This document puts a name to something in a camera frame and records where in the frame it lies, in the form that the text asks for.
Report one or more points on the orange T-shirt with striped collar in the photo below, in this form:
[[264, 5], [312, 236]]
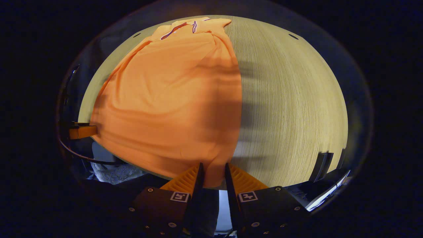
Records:
[[165, 99]]

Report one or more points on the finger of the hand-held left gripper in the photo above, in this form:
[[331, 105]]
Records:
[[82, 131]]

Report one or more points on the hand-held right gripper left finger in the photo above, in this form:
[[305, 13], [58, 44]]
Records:
[[197, 188]]

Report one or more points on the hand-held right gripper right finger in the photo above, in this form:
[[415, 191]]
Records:
[[230, 191]]

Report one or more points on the person's grey patterned garment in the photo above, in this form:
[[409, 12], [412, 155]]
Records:
[[115, 173]]

